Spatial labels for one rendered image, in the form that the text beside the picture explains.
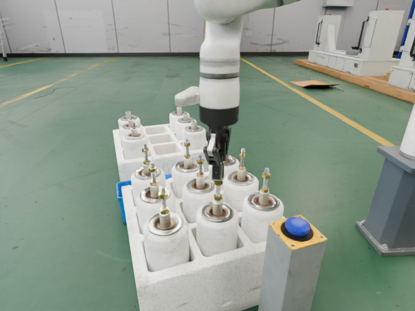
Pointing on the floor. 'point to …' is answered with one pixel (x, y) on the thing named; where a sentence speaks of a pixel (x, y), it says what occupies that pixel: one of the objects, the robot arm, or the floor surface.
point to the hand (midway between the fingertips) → (218, 170)
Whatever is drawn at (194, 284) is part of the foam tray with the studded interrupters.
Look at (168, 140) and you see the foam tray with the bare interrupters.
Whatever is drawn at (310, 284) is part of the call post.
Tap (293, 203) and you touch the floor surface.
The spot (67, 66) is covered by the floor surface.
